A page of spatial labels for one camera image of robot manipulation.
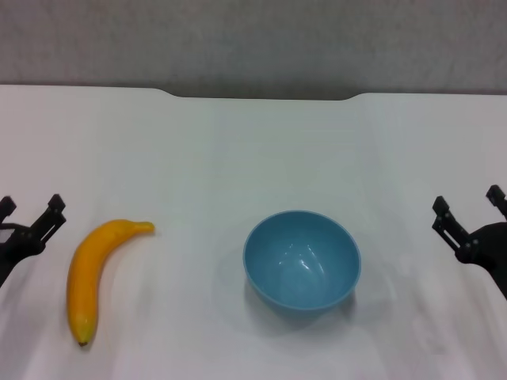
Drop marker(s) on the blue plastic bowl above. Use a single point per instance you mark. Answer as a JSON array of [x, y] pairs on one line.
[[301, 261]]

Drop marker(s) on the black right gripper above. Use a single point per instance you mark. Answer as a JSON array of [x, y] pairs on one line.
[[489, 247]]

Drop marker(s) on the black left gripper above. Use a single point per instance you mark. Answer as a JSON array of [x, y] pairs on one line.
[[17, 245]]

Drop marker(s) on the yellow banana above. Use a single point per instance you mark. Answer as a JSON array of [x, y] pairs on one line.
[[85, 269]]

